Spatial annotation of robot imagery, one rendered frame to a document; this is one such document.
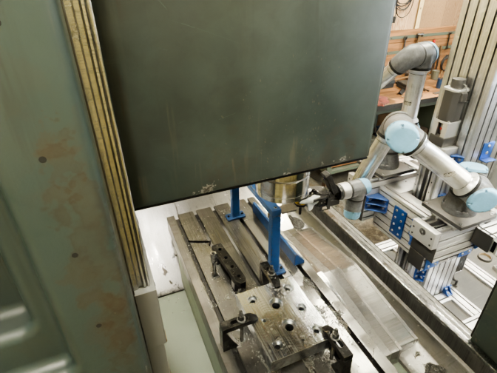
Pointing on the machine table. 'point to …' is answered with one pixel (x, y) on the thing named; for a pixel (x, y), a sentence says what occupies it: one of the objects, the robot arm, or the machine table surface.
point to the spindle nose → (285, 189)
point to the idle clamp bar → (229, 266)
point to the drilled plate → (313, 345)
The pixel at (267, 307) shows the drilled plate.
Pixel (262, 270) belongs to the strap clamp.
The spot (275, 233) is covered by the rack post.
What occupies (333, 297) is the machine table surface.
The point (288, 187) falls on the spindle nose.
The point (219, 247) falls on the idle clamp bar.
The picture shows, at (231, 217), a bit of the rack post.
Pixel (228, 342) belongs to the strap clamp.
